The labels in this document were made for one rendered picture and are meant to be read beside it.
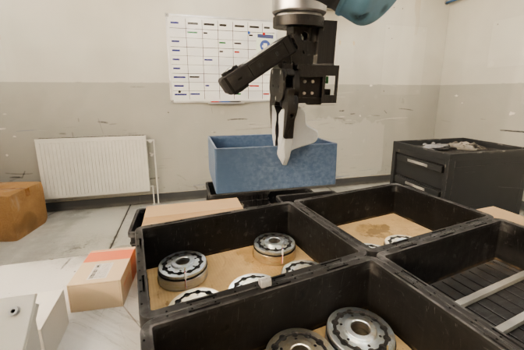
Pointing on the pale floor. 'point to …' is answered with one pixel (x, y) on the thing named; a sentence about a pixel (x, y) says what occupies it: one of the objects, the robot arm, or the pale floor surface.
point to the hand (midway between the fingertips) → (279, 156)
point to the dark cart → (462, 172)
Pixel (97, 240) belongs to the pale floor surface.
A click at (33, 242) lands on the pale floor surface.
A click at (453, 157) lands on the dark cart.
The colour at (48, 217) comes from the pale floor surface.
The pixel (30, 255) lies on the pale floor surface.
